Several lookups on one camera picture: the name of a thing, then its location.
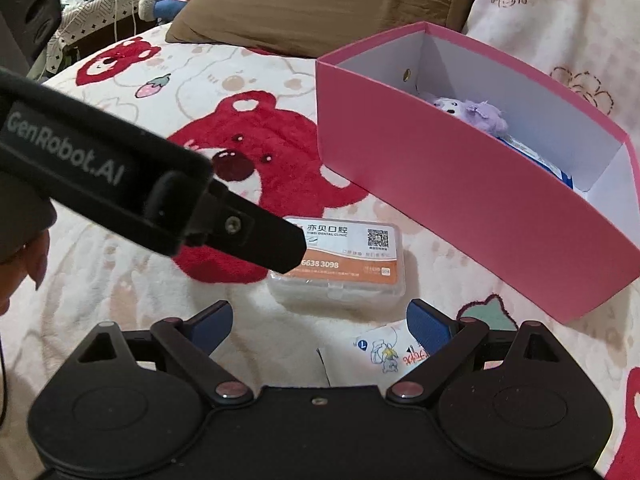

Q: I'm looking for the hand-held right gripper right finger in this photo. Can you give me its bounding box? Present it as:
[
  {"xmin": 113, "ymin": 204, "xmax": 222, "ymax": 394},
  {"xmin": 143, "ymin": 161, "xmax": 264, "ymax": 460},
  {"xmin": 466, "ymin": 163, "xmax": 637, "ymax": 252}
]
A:
[{"xmin": 386, "ymin": 299, "xmax": 577, "ymax": 405}]

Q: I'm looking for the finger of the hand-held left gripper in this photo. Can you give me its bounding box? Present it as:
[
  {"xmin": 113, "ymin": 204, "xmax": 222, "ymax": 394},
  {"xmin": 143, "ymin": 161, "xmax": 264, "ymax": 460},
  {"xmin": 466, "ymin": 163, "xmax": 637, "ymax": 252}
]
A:
[{"xmin": 187, "ymin": 180, "xmax": 307, "ymax": 275}]

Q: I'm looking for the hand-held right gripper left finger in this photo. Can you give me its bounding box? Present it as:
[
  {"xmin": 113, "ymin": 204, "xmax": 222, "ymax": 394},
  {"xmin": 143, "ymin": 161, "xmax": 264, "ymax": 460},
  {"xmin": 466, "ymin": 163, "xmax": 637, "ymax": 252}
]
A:
[{"xmin": 69, "ymin": 301, "xmax": 256, "ymax": 407}]

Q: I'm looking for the white tissue pack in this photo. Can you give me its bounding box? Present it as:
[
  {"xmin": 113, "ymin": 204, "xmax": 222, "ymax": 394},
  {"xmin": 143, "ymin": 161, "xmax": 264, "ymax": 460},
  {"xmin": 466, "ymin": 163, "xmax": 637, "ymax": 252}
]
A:
[{"xmin": 317, "ymin": 317, "xmax": 441, "ymax": 390}]

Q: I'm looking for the clear floss box orange label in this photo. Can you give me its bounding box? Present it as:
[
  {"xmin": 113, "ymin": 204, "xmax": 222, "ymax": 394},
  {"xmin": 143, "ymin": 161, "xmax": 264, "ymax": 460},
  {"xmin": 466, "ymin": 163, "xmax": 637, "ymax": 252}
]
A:
[{"xmin": 266, "ymin": 216, "xmax": 406, "ymax": 311}]

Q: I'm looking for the pink cardboard box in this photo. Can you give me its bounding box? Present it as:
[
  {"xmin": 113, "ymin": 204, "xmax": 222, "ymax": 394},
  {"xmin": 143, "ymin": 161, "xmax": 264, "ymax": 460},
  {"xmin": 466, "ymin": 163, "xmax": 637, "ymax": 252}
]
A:
[{"xmin": 315, "ymin": 21, "xmax": 640, "ymax": 325}]

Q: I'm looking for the blue wet wipes pack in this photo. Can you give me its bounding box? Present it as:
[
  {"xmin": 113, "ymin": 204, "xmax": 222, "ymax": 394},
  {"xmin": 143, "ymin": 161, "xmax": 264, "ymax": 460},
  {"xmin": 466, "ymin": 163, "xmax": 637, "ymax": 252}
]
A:
[{"xmin": 500, "ymin": 135, "xmax": 576, "ymax": 191}]

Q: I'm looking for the purple plush toy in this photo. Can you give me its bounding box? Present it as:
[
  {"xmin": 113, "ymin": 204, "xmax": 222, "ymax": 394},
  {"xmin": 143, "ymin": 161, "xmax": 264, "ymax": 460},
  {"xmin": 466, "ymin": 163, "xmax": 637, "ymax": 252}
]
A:
[{"xmin": 431, "ymin": 96, "xmax": 508, "ymax": 136}]

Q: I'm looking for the person's left hand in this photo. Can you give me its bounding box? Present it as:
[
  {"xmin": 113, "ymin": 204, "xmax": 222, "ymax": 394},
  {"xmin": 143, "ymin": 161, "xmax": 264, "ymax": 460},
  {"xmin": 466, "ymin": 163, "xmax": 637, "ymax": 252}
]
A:
[{"xmin": 0, "ymin": 227, "xmax": 52, "ymax": 317}]

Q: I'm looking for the red bear printed blanket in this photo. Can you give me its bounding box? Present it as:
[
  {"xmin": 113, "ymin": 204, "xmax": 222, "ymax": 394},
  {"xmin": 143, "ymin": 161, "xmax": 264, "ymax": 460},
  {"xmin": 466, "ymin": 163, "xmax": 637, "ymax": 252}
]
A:
[{"xmin": 0, "ymin": 22, "xmax": 640, "ymax": 480}]

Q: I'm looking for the patterned table cloth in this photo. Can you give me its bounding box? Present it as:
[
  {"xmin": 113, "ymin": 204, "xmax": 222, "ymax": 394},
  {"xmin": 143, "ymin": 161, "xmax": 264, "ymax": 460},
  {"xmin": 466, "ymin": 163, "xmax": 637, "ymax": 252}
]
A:
[{"xmin": 47, "ymin": 0, "xmax": 166, "ymax": 66}]

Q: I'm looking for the brown pillow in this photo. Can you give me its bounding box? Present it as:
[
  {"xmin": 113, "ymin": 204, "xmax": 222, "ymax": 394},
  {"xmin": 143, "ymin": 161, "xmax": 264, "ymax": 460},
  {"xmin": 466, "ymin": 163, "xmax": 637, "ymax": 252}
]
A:
[{"xmin": 165, "ymin": 0, "xmax": 481, "ymax": 58}]

